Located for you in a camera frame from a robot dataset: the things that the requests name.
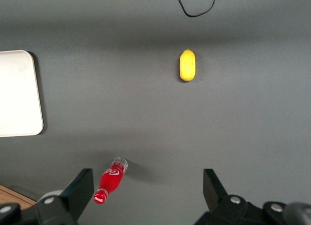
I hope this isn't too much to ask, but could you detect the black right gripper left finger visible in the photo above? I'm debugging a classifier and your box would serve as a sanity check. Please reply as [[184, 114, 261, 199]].
[[35, 168, 95, 225]]

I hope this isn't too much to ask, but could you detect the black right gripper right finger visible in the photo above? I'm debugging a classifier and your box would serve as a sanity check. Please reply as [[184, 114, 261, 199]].
[[194, 168, 266, 225]]

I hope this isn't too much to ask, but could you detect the cream rectangular tray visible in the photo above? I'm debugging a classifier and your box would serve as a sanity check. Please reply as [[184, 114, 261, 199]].
[[0, 50, 44, 138]]

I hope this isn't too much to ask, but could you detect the red cola bottle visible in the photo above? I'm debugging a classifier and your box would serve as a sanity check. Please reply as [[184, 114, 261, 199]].
[[93, 157, 129, 205]]

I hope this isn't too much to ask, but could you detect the wooden drawer cabinet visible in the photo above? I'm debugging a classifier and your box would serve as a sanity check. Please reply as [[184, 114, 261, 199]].
[[0, 185, 34, 208]]

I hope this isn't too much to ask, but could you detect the yellow lemon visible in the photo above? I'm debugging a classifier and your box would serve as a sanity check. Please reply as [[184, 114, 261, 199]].
[[179, 48, 196, 82]]

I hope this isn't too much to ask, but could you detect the thin black looped cable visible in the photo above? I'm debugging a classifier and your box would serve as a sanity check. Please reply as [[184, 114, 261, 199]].
[[174, 0, 219, 17]]

